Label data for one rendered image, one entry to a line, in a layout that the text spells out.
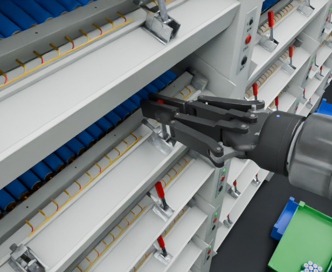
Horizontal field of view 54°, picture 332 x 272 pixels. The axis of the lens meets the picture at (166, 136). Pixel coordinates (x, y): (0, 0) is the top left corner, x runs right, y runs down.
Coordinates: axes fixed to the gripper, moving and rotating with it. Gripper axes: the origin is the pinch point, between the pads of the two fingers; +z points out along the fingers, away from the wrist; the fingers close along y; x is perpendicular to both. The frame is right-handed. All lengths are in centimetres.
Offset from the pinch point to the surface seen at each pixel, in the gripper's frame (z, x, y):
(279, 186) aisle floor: 11, -102, 88
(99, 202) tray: 1.8, -7.6, -14.8
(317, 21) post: 3, -17, 88
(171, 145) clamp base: 0.5, -7.9, 0.8
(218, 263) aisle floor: 16, -101, 33
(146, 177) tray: -0.1, -8.7, -6.7
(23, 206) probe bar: 5.5, -2.7, -22.8
